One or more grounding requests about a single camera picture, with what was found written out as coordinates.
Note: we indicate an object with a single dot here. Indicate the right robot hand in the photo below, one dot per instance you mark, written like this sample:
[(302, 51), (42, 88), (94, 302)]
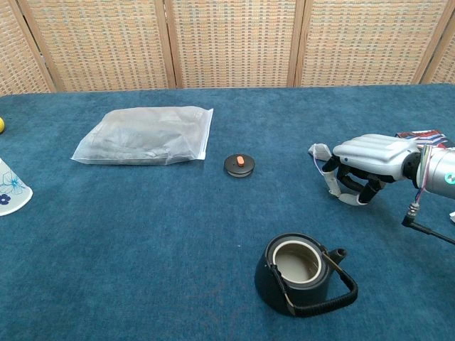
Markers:
[(373, 152)]

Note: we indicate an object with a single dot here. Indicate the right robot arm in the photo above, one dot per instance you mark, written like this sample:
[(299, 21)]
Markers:
[(440, 170)]

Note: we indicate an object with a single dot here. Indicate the black lid orange knob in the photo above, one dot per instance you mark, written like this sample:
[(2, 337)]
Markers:
[(239, 166)]

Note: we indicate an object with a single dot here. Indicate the black cast iron teapot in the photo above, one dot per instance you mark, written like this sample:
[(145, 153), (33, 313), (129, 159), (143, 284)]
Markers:
[(270, 284)]

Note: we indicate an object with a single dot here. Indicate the clear plastic zip bag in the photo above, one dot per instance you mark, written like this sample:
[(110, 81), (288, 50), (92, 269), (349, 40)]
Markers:
[(142, 138)]

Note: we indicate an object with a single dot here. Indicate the dark box red white print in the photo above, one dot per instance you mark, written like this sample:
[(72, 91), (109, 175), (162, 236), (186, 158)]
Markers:
[(426, 135)]

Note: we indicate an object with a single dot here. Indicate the crumpled white paper wrapper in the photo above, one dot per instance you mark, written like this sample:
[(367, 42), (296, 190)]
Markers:
[(453, 217)]

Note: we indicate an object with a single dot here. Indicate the woven bamboo folding screen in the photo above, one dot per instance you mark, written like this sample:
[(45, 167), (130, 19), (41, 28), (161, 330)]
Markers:
[(231, 42)]

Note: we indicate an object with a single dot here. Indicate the blue carpet table mat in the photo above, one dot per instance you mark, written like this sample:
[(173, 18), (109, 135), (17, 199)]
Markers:
[(142, 248)]

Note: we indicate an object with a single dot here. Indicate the white paper cup blue flowers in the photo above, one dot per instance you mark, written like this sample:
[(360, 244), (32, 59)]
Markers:
[(12, 193)]

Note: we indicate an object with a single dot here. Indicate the yellow ball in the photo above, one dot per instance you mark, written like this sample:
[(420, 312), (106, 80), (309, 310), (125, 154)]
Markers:
[(1, 125)]

